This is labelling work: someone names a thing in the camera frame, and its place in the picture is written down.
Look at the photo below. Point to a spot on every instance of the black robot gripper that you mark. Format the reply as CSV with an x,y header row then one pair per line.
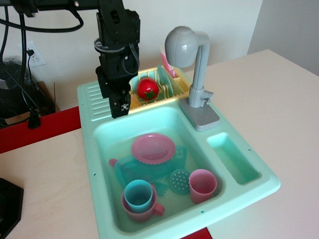
x,y
118,45

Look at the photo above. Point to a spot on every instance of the grey toy faucet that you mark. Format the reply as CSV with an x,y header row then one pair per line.
x,y
184,47

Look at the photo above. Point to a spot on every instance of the red toy tomato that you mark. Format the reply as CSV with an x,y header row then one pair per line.
x,y
147,89

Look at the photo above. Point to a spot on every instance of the teal plate in rack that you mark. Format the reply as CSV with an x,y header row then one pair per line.
x,y
167,80

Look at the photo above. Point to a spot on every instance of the yellow dish drying rack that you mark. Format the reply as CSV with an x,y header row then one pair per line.
x,y
138,104

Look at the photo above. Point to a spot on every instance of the pink utensil in rack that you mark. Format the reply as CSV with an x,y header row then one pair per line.
x,y
165,63

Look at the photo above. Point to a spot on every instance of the pink toy plate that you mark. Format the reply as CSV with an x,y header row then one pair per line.
x,y
153,148

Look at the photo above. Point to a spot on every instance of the teal toy tray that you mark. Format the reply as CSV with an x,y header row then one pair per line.
x,y
130,169

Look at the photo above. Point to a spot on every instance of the mint green toy sink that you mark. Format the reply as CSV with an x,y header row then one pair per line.
x,y
242,176

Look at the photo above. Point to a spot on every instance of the teal smiley spatula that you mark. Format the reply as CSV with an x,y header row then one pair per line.
x,y
180,157

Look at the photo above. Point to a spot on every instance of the blue toy cup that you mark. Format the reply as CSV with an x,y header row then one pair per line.
x,y
138,195

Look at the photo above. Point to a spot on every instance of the teal toy fork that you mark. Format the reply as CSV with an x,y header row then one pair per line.
x,y
161,186

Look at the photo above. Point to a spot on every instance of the teal toy skimmer spoon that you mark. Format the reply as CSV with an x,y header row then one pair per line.
x,y
179,181

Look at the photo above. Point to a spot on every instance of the pink toy mug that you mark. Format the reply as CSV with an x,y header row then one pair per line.
x,y
154,208

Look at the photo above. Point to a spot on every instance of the pink toy cup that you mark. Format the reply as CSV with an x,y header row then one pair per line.
x,y
202,185

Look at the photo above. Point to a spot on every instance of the black base block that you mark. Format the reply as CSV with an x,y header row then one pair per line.
x,y
11,200

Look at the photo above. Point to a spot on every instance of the white wall outlet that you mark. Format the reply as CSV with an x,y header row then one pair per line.
x,y
33,57

